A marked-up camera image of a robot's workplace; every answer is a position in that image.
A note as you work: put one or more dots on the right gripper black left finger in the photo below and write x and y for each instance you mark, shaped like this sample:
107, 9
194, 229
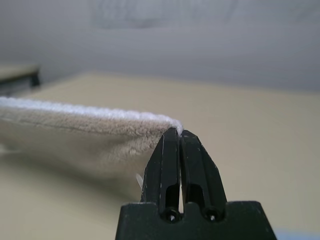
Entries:
162, 170

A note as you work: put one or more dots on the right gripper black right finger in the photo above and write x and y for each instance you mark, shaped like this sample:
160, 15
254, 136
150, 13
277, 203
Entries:
200, 170

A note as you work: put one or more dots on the beige towel with white trim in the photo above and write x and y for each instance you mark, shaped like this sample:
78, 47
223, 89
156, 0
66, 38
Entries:
75, 130

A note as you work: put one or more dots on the beige side table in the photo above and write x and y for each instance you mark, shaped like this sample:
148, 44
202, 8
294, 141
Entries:
17, 73

